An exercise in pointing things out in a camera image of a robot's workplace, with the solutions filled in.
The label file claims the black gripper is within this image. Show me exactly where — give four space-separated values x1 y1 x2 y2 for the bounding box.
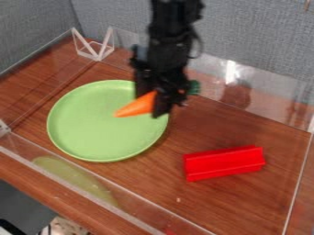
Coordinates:
130 33 204 118

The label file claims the orange toy carrot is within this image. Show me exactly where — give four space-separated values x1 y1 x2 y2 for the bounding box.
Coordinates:
113 80 202 119

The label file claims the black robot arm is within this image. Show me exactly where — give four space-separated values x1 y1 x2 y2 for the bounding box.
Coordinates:
130 0 205 118

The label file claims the green plastic plate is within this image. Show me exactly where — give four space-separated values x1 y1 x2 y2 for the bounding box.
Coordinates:
47 80 170 162

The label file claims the red toy pepper block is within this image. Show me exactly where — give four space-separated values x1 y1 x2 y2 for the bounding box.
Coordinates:
184 145 267 182

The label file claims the clear acrylic corner bracket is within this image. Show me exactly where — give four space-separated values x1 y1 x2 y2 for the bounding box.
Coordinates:
71 27 116 62

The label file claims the clear acrylic enclosure wall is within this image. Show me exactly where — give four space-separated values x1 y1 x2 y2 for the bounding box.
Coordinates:
0 31 314 235

